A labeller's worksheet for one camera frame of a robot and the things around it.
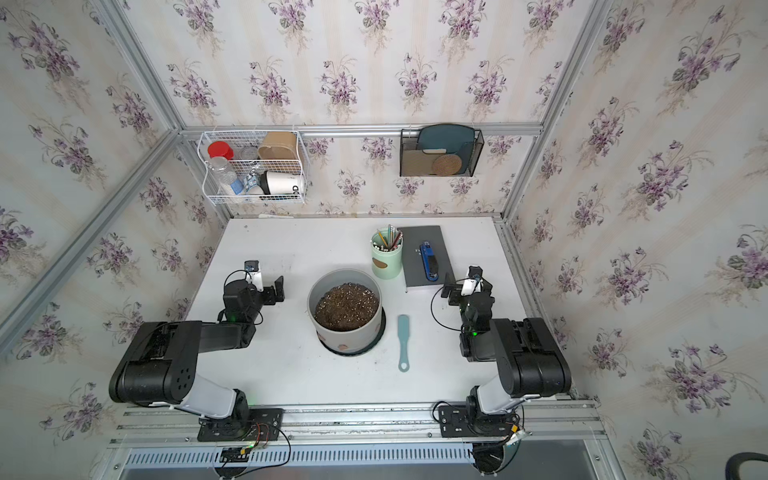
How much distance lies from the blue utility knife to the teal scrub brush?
0.52ft

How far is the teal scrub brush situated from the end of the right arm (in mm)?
156

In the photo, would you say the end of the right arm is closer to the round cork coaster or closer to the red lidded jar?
the round cork coaster

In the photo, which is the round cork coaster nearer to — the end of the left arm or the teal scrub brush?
the teal scrub brush

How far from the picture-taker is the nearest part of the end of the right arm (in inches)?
32.3

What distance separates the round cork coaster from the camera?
0.97 m

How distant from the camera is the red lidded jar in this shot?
36.3 inches

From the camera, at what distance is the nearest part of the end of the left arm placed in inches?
33.3

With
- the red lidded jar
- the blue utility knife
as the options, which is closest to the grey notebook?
the blue utility knife

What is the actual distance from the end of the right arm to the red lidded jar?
2.57 feet

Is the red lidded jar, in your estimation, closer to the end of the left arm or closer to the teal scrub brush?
the end of the left arm
